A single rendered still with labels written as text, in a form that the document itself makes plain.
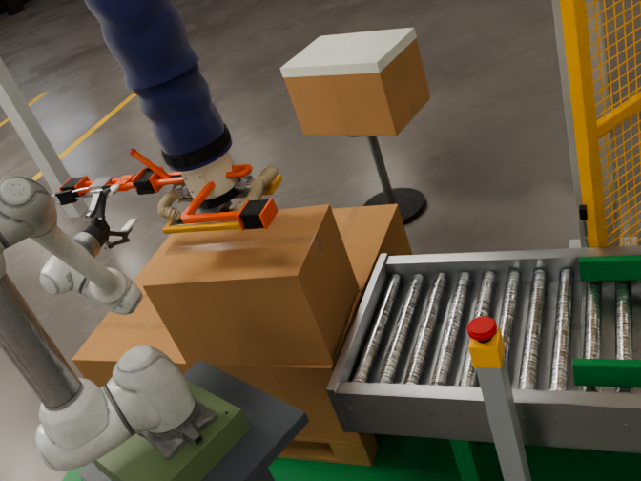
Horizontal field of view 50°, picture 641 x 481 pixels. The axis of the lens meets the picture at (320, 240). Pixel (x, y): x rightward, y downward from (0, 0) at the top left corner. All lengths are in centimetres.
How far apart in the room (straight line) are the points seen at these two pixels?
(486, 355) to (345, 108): 215
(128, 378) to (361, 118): 213
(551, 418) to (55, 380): 133
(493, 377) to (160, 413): 86
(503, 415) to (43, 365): 112
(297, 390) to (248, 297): 45
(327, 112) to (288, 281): 164
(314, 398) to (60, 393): 105
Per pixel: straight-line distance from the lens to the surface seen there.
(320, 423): 266
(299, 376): 249
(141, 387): 185
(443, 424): 221
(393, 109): 348
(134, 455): 204
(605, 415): 207
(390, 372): 231
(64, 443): 187
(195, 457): 194
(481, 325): 165
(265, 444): 198
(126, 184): 249
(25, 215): 157
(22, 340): 172
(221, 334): 248
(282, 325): 234
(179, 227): 231
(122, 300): 208
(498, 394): 177
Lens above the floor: 216
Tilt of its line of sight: 32 degrees down
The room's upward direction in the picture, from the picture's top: 20 degrees counter-clockwise
